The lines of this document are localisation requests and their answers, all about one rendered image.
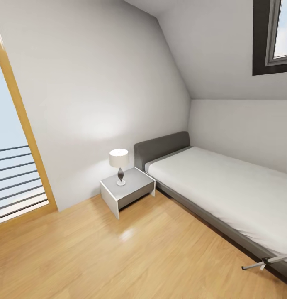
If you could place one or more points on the fixed window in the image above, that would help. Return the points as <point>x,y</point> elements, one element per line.
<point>269,36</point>
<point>25,191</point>

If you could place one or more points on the nightstand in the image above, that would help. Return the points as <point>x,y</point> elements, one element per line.
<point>137,184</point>

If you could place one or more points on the camera tripod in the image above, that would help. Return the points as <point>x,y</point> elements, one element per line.
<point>267,261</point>

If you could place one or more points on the bed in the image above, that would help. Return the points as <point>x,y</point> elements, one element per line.
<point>245,201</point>

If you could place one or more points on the table lamp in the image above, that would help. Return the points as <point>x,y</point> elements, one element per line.
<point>119,158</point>

